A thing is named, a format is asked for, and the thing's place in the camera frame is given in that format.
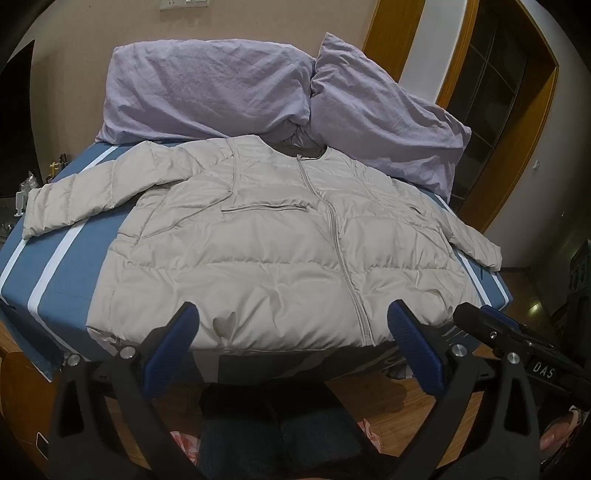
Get bed with blue striped sheet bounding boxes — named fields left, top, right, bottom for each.
left=0, top=138, right=514, bottom=384

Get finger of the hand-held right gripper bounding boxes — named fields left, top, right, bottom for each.
left=452, top=302, right=529, bottom=357

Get black screen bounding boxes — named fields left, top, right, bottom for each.
left=0, top=39, right=36, bottom=197

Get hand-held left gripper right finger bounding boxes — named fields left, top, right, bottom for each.
left=383, top=299, right=542, bottom=480

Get orange wooden door frame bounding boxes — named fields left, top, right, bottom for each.
left=362, top=0, right=560, bottom=237

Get bedside clutter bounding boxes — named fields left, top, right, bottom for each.
left=15, top=154, right=71, bottom=219

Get beige puffer jacket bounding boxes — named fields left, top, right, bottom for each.
left=22, top=137, right=504, bottom=358

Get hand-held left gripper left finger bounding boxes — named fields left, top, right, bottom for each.
left=48, top=301, right=218, bottom=480

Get pink patterned slipper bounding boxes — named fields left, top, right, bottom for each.
left=355, top=418, right=382, bottom=454
left=170, top=429, right=202, bottom=468

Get wide purple pillow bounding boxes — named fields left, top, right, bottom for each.
left=95, top=39, right=319, bottom=145

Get person's legs in dark trousers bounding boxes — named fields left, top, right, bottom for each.
left=198, top=382, right=371, bottom=480

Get dark glazed door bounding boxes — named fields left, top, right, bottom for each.
left=443, top=9, right=555, bottom=222

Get person's right hand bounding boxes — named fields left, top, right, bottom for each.
left=539, top=405, right=583, bottom=464

